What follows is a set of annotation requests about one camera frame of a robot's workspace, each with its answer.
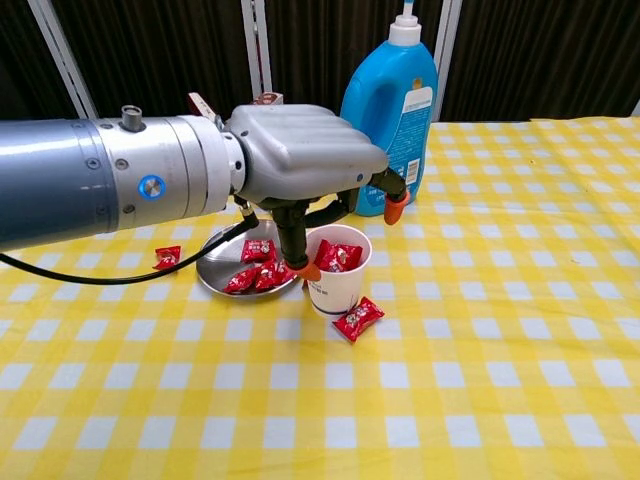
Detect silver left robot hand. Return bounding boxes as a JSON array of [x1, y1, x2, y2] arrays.
[[222, 103, 410, 281]]

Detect red candy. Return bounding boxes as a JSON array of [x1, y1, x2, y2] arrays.
[[332, 295, 386, 344], [334, 243, 365, 274], [254, 259, 297, 292], [153, 244, 183, 272], [222, 268, 261, 295], [313, 239, 346, 271], [240, 238, 278, 265]]

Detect white paper cup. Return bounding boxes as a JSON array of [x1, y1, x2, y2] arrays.
[[303, 224, 374, 321]]

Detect metal dish of candies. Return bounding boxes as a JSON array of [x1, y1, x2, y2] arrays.
[[195, 219, 301, 300]]

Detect blue detergent pump bottle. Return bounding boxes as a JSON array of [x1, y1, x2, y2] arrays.
[[339, 0, 440, 217]]

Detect black pleated curtain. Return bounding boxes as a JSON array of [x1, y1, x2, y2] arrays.
[[0, 0, 84, 121], [49, 0, 261, 119], [264, 0, 446, 124], [439, 0, 640, 123]]

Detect yellow white checked tablecloth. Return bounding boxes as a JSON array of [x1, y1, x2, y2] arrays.
[[0, 117, 640, 480]]

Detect black left hand cable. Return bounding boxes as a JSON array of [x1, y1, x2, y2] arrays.
[[0, 197, 261, 286]]

